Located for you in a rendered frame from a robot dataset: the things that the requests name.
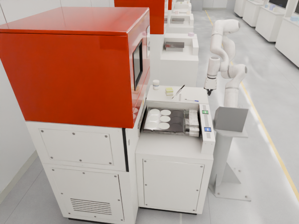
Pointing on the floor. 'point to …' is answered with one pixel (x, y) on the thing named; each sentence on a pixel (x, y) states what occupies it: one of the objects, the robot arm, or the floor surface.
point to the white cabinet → (172, 183)
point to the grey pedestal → (241, 184)
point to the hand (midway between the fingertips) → (209, 93)
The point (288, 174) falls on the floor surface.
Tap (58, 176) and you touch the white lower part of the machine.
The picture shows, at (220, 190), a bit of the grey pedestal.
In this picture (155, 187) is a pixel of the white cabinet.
